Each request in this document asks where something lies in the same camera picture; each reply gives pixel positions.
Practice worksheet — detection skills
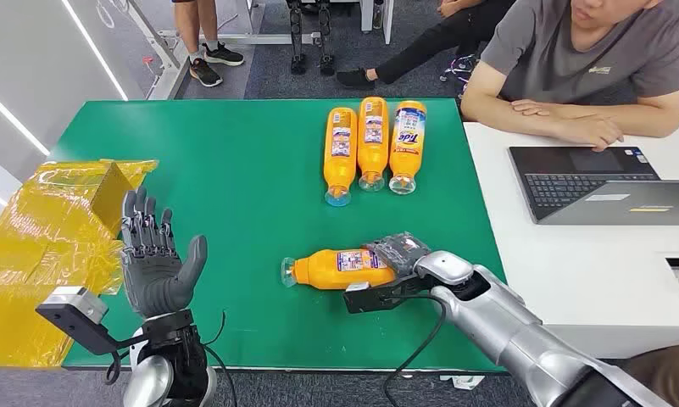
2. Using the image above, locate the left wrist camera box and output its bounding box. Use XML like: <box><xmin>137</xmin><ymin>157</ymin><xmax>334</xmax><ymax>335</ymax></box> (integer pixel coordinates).
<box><xmin>36</xmin><ymin>286</ymin><xmax>149</xmax><ymax>356</ymax></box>

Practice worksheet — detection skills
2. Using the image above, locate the white desk frame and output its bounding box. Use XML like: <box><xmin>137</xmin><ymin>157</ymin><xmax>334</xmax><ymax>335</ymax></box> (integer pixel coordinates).
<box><xmin>124</xmin><ymin>0</ymin><xmax>323</xmax><ymax>101</ymax></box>

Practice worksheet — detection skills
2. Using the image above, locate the orange detergent bottle blue cap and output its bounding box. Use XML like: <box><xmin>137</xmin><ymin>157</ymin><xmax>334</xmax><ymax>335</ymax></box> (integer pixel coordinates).
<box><xmin>323</xmin><ymin>107</ymin><xmax>359</xmax><ymax>208</ymax></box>

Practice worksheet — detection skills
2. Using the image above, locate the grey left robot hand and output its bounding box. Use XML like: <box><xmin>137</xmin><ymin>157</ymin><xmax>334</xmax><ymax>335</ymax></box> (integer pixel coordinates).
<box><xmin>119</xmin><ymin>186</ymin><xmax>209</xmax><ymax>321</ymax></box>

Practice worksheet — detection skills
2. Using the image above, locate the seated person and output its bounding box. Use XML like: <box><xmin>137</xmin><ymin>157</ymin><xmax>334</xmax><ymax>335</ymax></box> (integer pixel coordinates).
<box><xmin>460</xmin><ymin>0</ymin><xmax>679</xmax><ymax>153</ymax></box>

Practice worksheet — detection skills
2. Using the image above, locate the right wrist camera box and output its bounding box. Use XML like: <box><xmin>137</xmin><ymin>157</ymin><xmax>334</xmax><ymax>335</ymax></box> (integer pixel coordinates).
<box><xmin>342</xmin><ymin>277</ymin><xmax>447</xmax><ymax>315</ymax></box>

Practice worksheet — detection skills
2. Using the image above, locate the orange detergent bottle clear cap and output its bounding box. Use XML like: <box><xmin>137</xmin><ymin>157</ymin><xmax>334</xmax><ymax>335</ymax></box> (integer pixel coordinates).
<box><xmin>357</xmin><ymin>96</ymin><xmax>390</xmax><ymax>193</ymax></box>
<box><xmin>280</xmin><ymin>248</ymin><xmax>399</xmax><ymax>292</ymax></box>
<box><xmin>388</xmin><ymin>100</ymin><xmax>428</xmax><ymax>196</ymax></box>

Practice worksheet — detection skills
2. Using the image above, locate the person's right hand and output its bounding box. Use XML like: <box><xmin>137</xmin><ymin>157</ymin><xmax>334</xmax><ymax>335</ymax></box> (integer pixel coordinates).
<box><xmin>558</xmin><ymin>114</ymin><xmax>626</xmax><ymax>153</ymax></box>

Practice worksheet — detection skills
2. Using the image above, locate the brown rounded object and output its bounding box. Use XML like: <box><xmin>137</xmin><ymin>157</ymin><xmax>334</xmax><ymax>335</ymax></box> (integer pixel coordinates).
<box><xmin>622</xmin><ymin>343</ymin><xmax>679</xmax><ymax>407</ymax></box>

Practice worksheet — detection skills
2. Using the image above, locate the standing person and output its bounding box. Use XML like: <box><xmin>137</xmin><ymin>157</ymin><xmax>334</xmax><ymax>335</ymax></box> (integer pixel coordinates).
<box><xmin>172</xmin><ymin>0</ymin><xmax>246</xmax><ymax>89</ymax></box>

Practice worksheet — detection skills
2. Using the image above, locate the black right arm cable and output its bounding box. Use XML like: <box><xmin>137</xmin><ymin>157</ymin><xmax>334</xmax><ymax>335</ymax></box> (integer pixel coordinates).
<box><xmin>382</xmin><ymin>294</ymin><xmax>448</xmax><ymax>407</ymax></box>

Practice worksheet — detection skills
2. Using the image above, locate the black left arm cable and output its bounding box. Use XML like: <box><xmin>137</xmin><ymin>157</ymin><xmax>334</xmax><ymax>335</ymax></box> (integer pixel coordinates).
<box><xmin>203</xmin><ymin>310</ymin><xmax>239</xmax><ymax>407</ymax></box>

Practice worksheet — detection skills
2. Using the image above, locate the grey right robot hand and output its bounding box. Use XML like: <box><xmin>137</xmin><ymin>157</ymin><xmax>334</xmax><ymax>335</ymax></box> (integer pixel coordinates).
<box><xmin>364</xmin><ymin>231</ymin><xmax>433</xmax><ymax>277</ymax></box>

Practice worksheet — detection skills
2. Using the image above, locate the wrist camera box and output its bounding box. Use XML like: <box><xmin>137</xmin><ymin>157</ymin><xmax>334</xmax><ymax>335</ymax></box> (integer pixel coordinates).
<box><xmin>342</xmin><ymin>277</ymin><xmax>447</xmax><ymax>315</ymax></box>
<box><xmin>36</xmin><ymin>286</ymin><xmax>149</xmax><ymax>356</ymax></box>

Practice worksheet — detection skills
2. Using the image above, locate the person's left hand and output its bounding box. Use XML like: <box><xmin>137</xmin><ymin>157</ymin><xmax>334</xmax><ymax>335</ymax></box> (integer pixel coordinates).
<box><xmin>509</xmin><ymin>98</ymin><xmax>559</xmax><ymax>118</ymax></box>

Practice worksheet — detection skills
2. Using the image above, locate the green table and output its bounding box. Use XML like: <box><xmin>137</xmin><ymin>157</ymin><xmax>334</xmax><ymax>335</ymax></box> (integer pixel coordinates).
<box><xmin>47</xmin><ymin>98</ymin><xmax>534</xmax><ymax>375</ymax></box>

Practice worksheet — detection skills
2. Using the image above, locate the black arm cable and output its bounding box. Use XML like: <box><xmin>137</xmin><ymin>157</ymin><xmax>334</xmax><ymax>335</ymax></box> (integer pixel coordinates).
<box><xmin>382</xmin><ymin>294</ymin><xmax>448</xmax><ymax>407</ymax></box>
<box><xmin>203</xmin><ymin>310</ymin><xmax>239</xmax><ymax>407</ymax></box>

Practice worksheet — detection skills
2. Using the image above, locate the black stool chrome base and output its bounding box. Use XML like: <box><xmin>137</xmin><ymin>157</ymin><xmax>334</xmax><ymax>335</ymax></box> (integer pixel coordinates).
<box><xmin>440</xmin><ymin>53</ymin><xmax>481</xmax><ymax>86</ymax></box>

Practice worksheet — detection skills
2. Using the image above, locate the black humanoid robot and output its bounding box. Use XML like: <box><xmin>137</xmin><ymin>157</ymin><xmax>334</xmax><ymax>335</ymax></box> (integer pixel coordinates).
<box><xmin>285</xmin><ymin>0</ymin><xmax>337</xmax><ymax>77</ymax></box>

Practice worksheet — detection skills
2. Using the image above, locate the dark grey laptop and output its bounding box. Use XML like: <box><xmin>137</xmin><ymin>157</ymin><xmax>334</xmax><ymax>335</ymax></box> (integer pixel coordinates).
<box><xmin>508</xmin><ymin>146</ymin><xmax>679</xmax><ymax>227</ymax></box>

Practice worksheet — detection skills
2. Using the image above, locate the white desk leg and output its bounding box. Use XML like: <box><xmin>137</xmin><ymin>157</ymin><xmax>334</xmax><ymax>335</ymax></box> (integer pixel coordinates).
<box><xmin>360</xmin><ymin>0</ymin><xmax>395</xmax><ymax>45</ymax></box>

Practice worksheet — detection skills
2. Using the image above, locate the person in black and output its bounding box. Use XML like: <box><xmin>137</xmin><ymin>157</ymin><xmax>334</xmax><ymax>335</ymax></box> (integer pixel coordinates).
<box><xmin>336</xmin><ymin>0</ymin><xmax>515</xmax><ymax>91</ymax></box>

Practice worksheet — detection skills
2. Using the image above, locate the white table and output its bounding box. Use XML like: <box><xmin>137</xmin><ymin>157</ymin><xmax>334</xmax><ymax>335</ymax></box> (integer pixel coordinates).
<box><xmin>463</xmin><ymin>120</ymin><xmax>679</xmax><ymax>360</ymax></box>

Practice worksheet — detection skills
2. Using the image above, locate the yellow plastic-wrapped cardboard box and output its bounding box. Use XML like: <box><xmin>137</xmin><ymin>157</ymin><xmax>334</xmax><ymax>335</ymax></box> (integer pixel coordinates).
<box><xmin>0</xmin><ymin>159</ymin><xmax>159</xmax><ymax>369</ymax></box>

